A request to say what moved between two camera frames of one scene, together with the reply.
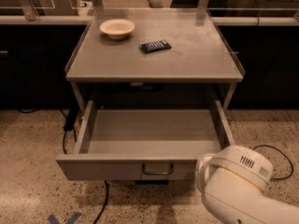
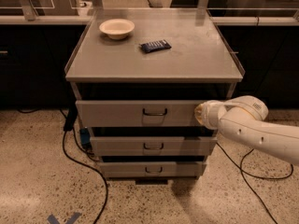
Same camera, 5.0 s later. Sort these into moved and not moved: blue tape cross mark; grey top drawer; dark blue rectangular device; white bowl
Moved: grey top drawer
Not moved: blue tape cross mark; dark blue rectangular device; white bowl
